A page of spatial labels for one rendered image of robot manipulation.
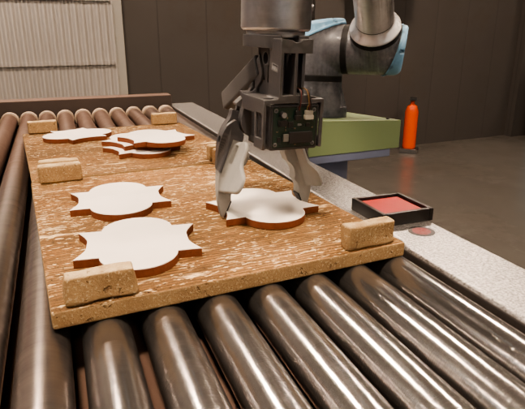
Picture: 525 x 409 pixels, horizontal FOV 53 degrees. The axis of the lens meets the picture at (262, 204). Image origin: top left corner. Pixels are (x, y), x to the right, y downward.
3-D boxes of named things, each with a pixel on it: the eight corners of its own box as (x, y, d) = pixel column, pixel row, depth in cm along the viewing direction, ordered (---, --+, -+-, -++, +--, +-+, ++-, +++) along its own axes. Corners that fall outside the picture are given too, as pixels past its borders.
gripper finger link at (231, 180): (214, 222, 57) (250, 144, 55) (197, 205, 62) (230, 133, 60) (238, 230, 58) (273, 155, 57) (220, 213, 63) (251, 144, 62)
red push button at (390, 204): (396, 205, 73) (397, 195, 73) (423, 219, 68) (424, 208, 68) (359, 210, 71) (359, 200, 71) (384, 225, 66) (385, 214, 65)
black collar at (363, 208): (398, 203, 74) (398, 191, 74) (432, 220, 68) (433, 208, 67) (350, 209, 72) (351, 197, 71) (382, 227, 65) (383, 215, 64)
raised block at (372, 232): (385, 238, 56) (387, 213, 55) (395, 243, 55) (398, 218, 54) (338, 247, 54) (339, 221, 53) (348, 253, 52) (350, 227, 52)
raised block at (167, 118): (175, 122, 126) (174, 111, 125) (178, 123, 125) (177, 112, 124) (150, 124, 124) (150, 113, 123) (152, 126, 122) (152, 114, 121)
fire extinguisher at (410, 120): (410, 148, 534) (415, 95, 517) (425, 152, 514) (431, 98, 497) (391, 150, 525) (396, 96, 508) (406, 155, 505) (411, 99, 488)
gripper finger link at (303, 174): (320, 220, 62) (294, 153, 58) (297, 204, 67) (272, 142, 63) (342, 207, 63) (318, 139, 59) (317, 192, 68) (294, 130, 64)
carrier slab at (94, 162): (180, 128, 127) (179, 122, 127) (247, 166, 92) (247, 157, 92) (23, 141, 113) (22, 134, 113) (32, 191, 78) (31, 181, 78)
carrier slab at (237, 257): (250, 168, 91) (250, 159, 91) (404, 256, 56) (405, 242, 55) (32, 193, 77) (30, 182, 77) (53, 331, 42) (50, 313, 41)
